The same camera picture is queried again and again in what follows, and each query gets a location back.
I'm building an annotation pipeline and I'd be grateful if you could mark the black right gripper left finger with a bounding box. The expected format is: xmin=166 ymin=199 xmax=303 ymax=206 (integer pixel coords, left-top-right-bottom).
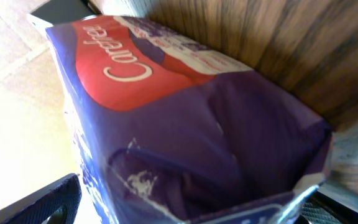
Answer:
xmin=0 ymin=173 xmax=82 ymax=224

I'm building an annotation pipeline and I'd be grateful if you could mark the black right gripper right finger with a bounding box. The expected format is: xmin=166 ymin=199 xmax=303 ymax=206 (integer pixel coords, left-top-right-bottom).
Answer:
xmin=295 ymin=192 xmax=358 ymax=224

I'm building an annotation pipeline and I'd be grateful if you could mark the purple red snack pack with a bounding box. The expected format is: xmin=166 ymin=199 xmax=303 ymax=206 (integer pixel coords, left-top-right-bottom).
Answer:
xmin=46 ymin=16 xmax=332 ymax=223

